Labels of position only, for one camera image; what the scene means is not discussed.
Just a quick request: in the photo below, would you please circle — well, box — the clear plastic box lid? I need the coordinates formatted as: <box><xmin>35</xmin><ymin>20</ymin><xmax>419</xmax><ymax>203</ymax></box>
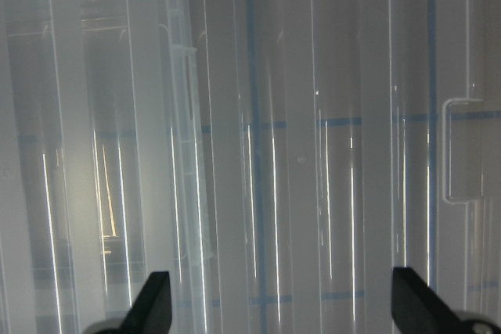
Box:
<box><xmin>1</xmin><ymin>0</ymin><xmax>500</xmax><ymax>333</ymax></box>

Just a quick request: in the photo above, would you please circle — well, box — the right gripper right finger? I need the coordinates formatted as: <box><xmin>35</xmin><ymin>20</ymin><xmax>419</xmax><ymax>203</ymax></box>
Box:
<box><xmin>391</xmin><ymin>267</ymin><xmax>462</xmax><ymax>334</ymax></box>

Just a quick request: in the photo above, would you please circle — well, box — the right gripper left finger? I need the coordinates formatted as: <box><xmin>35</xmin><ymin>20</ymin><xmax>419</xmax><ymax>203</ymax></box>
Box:
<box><xmin>105</xmin><ymin>271</ymin><xmax>172</xmax><ymax>334</ymax></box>

